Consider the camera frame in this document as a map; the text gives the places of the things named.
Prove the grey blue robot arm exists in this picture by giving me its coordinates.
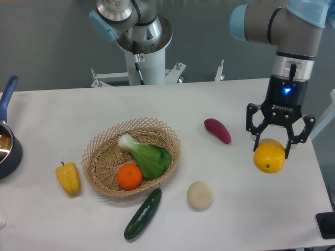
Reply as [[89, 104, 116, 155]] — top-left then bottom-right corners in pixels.
[[89, 1, 329, 152]]

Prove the woven wicker basket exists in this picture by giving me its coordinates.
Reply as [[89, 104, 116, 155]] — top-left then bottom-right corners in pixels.
[[82, 118, 181, 198]]

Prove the orange fruit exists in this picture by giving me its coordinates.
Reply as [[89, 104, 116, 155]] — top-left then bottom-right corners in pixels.
[[117, 163, 143, 190]]

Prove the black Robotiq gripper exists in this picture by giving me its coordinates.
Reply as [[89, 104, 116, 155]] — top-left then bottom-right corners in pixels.
[[245, 75, 316, 159]]

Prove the white metal base frame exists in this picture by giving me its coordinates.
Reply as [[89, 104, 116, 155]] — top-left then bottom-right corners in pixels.
[[91, 59, 225, 88]]

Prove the yellow bell pepper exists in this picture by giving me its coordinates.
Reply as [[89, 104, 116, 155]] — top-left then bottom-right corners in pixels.
[[55, 162, 81, 196]]

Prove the purple sweet potato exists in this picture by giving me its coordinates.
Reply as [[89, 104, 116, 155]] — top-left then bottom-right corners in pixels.
[[204, 118, 232, 144]]

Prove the green bok choy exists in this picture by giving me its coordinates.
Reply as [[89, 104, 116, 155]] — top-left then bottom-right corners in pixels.
[[118, 134, 172, 180]]

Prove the green cucumber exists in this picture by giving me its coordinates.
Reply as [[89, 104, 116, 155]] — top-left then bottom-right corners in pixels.
[[124, 188, 162, 241]]

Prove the yellow mango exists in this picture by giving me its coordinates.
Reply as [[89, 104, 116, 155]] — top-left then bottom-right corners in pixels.
[[253, 138, 285, 174]]

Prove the dark blue saucepan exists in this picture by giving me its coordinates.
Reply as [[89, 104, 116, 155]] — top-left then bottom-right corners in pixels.
[[1, 75, 23, 179]]

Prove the white furniture leg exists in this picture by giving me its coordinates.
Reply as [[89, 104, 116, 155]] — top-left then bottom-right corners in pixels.
[[310, 89, 334, 140]]

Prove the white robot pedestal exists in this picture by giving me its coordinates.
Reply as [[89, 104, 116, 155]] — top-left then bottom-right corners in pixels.
[[124, 49, 165, 86]]

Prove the black device at edge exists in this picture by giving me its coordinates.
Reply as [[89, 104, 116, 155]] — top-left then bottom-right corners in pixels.
[[316, 212, 335, 239]]

